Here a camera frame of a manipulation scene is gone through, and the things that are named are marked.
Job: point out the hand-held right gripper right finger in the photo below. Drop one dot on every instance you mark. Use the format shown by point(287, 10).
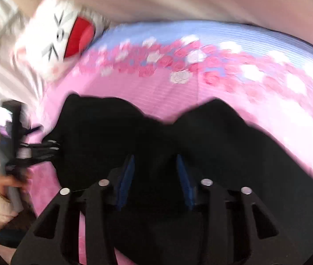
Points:
point(184, 178)

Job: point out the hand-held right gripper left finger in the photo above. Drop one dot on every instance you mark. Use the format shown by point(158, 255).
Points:
point(126, 178)

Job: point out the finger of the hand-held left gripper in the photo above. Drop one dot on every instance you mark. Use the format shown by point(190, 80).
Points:
point(41, 156)
point(41, 145)

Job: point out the black pants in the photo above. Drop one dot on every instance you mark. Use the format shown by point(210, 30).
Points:
point(145, 135)

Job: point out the person's left hand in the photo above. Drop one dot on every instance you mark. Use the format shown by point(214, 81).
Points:
point(4, 183)

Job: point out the white cloth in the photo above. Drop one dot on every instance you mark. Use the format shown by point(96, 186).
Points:
point(3, 74)

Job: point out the pink floral bed sheet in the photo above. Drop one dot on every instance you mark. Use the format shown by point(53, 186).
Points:
point(228, 93)

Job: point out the white cat face pillow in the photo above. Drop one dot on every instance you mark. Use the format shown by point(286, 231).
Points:
point(39, 37)

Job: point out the beige curtain cloth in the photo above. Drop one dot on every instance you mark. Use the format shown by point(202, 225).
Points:
point(173, 0)

